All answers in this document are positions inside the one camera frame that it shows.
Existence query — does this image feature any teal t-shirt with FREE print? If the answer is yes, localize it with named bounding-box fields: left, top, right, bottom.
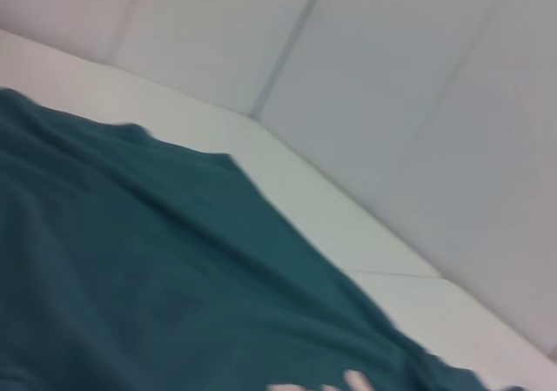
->
left=0, top=86, right=528, bottom=391

